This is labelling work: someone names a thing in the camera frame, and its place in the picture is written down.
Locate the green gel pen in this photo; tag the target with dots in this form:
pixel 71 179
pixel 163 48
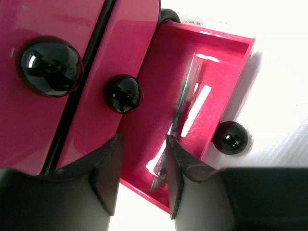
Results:
pixel 188 85

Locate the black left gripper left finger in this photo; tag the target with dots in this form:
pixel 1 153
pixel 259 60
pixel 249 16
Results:
pixel 81 196

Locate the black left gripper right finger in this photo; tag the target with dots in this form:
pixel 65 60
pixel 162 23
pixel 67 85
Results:
pixel 202 198

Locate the pink drawer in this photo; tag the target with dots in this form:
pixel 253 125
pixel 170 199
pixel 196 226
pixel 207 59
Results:
pixel 122 50
pixel 224 56
pixel 42 43

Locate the pink bottom drawer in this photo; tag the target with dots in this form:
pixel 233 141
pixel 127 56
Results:
pixel 224 56

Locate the pink top drawer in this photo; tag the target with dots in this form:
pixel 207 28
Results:
pixel 42 43

